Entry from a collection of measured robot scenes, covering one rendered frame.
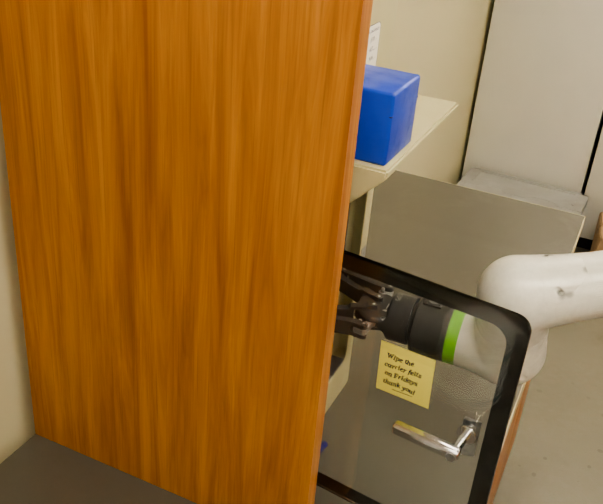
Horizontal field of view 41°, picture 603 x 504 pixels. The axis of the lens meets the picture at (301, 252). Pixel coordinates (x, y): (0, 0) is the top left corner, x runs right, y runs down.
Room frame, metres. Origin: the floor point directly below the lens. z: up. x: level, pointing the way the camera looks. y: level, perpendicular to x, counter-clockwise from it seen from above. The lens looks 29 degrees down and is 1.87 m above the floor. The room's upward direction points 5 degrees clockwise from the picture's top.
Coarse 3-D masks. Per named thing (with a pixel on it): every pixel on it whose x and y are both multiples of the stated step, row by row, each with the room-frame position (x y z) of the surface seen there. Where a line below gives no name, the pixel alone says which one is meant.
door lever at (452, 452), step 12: (396, 432) 0.79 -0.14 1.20; (408, 432) 0.78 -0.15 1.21; (420, 432) 0.78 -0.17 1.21; (456, 432) 0.80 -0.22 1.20; (468, 432) 0.79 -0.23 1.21; (420, 444) 0.77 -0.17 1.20; (432, 444) 0.76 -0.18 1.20; (444, 444) 0.76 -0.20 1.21; (456, 444) 0.76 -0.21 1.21; (444, 456) 0.75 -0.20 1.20; (456, 456) 0.75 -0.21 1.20
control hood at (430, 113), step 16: (416, 112) 1.11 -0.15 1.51; (432, 112) 1.12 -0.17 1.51; (448, 112) 1.13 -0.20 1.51; (416, 128) 1.04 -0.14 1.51; (432, 128) 1.06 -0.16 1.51; (416, 144) 0.99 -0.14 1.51; (400, 160) 0.93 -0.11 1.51; (352, 176) 0.90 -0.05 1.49; (368, 176) 0.89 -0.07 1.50; (384, 176) 0.88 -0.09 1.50; (352, 192) 0.90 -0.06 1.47
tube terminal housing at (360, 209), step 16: (384, 0) 1.16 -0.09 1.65; (384, 16) 1.17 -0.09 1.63; (384, 32) 1.18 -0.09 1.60; (384, 48) 1.18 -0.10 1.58; (384, 64) 1.19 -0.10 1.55; (368, 192) 1.19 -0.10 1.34; (352, 208) 1.21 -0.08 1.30; (368, 208) 1.20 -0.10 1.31; (352, 224) 1.22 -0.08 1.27; (368, 224) 1.22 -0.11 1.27; (352, 240) 1.23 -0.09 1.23
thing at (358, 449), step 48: (384, 288) 0.86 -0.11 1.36; (432, 288) 0.83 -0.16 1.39; (336, 336) 0.89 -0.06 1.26; (384, 336) 0.86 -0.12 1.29; (432, 336) 0.83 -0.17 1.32; (480, 336) 0.80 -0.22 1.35; (528, 336) 0.77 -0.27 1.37; (336, 384) 0.89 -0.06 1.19; (432, 384) 0.82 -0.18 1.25; (480, 384) 0.79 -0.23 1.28; (336, 432) 0.88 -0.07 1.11; (384, 432) 0.85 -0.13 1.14; (432, 432) 0.81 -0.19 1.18; (480, 432) 0.78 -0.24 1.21; (336, 480) 0.88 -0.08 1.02; (384, 480) 0.84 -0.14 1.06; (432, 480) 0.81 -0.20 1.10; (480, 480) 0.78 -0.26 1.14
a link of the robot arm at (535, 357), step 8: (536, 344) 0.92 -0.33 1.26; (544, 344) 0.94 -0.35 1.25; (528, 352) 0.92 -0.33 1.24; (536, 352) 0.93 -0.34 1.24; (544, 352) 0.95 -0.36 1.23; (528, 360) 0.93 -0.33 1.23; (536, 360) 0.94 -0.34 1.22; (544, 360) 0.96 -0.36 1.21; (528, 368) 0.93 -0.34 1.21; (536, 368) 0.94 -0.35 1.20; (520, 376) 0.94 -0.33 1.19; (528, 376) 0.94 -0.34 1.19
